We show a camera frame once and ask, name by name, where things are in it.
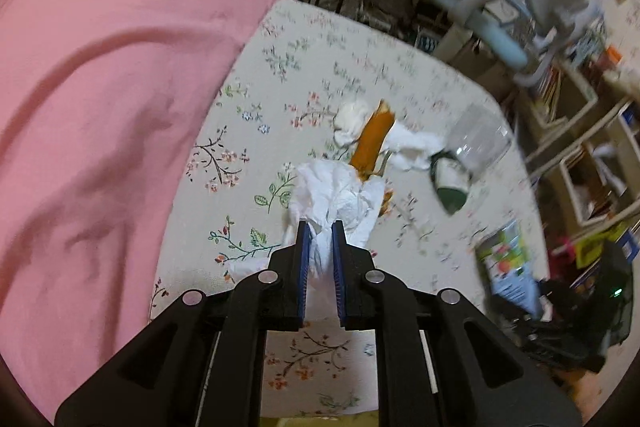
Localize small white crumpled tissue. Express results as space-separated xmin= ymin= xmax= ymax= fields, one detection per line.
xmin=334 ymin=99 xmax=373 ymax=144
xmin=384 ymin=126 xmax=447 ymax=172

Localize clear plastic cup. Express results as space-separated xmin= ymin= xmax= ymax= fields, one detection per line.
xmin=447 ymin=103 xmax=513 ymax=172

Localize large white tissue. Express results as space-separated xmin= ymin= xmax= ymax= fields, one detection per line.
xmin=225 ymin=159 xmax=387 ymax=323

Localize green blue snack packet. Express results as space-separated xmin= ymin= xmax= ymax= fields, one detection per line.
xmin=475 ymin=222 xmax=543 ymax=314

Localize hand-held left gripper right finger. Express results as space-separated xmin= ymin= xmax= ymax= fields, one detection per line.
xmin=331 ymin=221 xmax=583 ymax=427

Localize white bookshelf with books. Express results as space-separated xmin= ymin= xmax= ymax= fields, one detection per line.
xmin=515 ymin=52 xmax=640 ymax=233

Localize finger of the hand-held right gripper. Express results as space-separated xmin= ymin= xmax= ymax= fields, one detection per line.
xmin=492 ymin=301 xmax=540 ymax=334

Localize pink blanket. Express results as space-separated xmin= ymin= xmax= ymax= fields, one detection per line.
xmin=0 ymin=0 xmax=315 ymax=423

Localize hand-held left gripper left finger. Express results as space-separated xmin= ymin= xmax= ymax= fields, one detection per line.
xmin=54 ymin=221 xmax=313 ymax=427

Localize bags under desk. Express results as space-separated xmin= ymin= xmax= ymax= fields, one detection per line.
xmin=305 ymin=0 xmax=451 ymax=54

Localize light blue office chair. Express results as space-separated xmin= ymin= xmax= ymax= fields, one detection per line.
xmin=427 ymin=0 xmax=608 ymax=88

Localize orange rolled wrapper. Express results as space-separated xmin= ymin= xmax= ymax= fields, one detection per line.
xmin=349 ymin=99 xmax=397 ymax=182

